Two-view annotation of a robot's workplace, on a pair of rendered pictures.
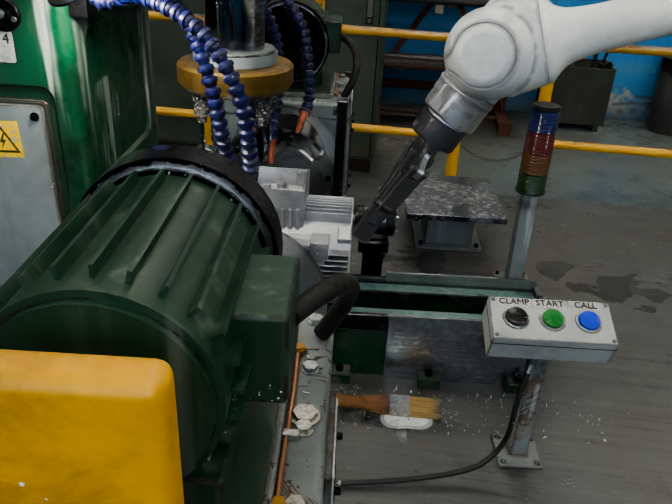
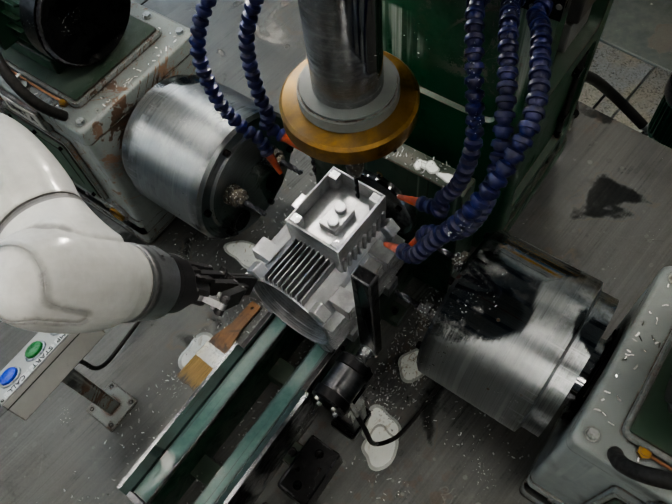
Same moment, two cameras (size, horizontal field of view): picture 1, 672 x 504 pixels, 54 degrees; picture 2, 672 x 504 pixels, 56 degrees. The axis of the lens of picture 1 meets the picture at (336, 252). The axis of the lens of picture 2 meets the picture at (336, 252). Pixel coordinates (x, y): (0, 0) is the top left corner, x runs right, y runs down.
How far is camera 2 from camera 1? 1.48 m
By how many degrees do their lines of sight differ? 84
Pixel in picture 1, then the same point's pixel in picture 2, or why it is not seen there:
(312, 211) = (295, 248)
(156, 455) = not seen: outside the picture
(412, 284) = (282, 415)
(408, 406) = (203, 359)
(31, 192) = not seen: hidden behind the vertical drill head
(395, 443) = (182, 328)
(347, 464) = not seen: hidden behind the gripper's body
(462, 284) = (245, 465)
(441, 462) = (145, 346)
